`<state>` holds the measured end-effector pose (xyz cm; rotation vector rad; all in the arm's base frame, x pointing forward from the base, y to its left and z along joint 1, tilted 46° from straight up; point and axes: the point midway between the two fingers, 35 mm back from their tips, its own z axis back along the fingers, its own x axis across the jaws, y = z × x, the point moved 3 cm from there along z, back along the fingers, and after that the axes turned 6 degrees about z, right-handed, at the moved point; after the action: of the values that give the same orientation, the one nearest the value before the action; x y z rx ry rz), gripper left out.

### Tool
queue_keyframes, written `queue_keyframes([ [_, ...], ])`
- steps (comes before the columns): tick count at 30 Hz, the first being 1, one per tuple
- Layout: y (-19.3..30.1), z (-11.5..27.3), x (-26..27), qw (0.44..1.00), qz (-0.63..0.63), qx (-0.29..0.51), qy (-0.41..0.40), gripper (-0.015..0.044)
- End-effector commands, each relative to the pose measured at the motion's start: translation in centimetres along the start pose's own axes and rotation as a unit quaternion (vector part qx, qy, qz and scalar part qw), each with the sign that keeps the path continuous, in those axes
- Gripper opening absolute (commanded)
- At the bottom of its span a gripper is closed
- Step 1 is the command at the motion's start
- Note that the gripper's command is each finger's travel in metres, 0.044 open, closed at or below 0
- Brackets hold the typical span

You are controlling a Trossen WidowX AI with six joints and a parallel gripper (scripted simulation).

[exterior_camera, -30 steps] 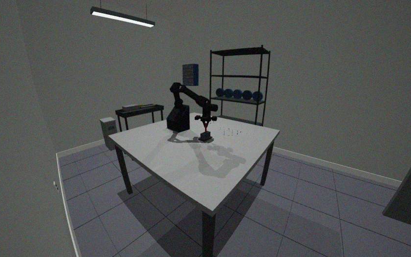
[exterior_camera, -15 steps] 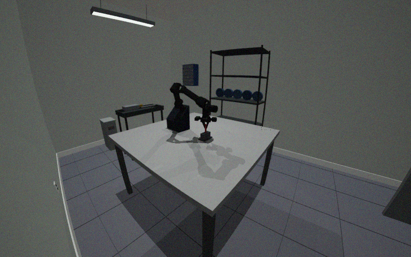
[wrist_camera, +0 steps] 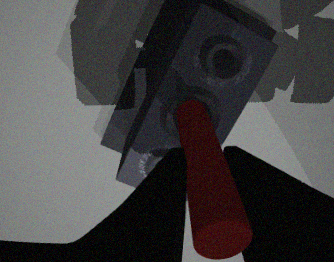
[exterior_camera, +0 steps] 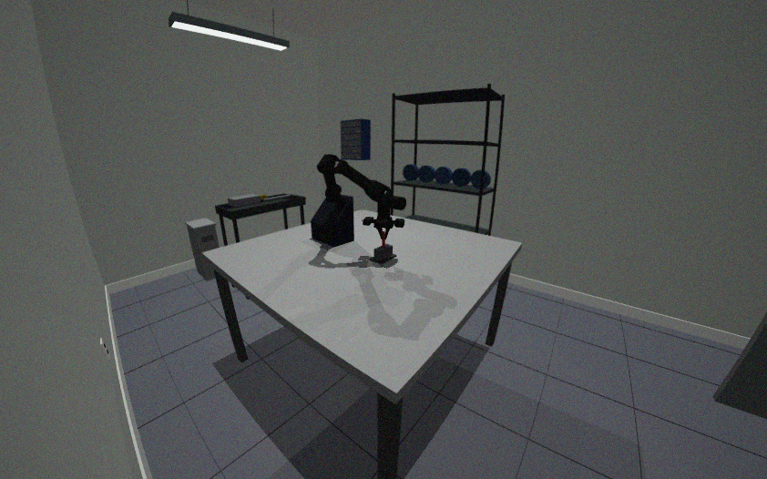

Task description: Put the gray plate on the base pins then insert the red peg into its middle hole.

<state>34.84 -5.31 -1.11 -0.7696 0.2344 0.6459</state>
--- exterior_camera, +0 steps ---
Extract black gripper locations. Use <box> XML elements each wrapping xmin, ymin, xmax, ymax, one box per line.
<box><xmin>363</xmin><ymin>208</ymin><xmax>404</xmax><ymax>240</ymax></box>

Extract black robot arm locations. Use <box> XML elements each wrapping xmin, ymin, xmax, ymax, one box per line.
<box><xmin>317</xmin><ymin>154</ymin><xmax>406</xmax><ymax>228</ymax></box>

